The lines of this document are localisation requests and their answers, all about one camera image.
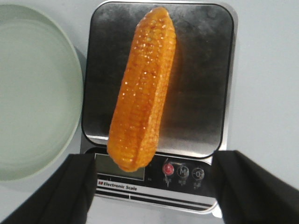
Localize orange corn cob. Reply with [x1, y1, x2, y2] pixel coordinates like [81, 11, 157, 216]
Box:
[107, 7, 176, 172]

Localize black silver electronic scale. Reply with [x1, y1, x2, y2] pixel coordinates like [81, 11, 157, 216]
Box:
[80, 0, 237, 214]

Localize light green plate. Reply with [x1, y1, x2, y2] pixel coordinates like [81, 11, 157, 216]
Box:
[0, 3, 83, 182]

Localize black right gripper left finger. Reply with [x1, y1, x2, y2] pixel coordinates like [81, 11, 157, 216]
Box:
[3, 154, 97, 224]

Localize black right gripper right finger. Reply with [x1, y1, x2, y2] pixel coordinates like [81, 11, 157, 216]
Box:
[211, 150, 299, 224]

